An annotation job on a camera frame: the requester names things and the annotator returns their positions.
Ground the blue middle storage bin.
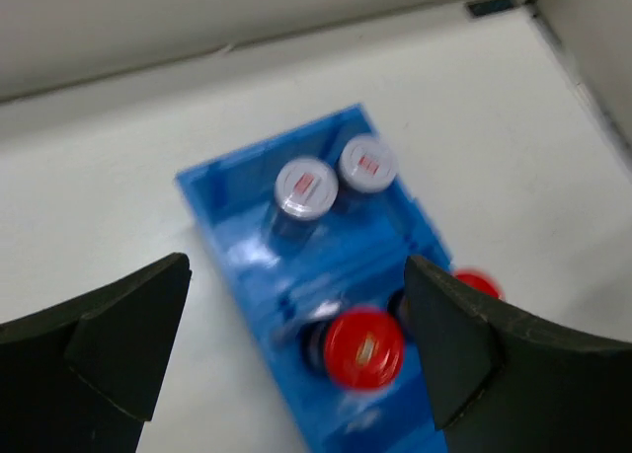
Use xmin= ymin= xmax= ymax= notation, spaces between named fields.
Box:
xmin=234 ymin=248 xmax=447 ymax=452

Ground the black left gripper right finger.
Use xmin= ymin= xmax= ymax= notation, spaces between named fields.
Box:
xmin=404 ymin=256 xmax=631 ymax=452

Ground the white lid dark jar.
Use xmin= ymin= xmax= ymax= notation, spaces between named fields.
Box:
xmin=268 ymin=156 xmax=339 ymax=246
xmin=336 ymin=134 xmax=399 ymax=211

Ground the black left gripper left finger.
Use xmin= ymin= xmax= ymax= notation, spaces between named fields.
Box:
xmin=1 ymin=253 xmax=192 ymax=452

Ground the blue corner label sticker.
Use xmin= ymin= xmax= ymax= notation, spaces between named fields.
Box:
xmin=465 ymin=0 xmax=516 ymax=19

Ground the red lid sauce jar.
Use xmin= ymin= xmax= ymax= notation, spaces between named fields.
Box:
xmin=389 ymin=267 xmax=506 ymax=340
xmin=300 ymin=306 xmax=406 ymax=391

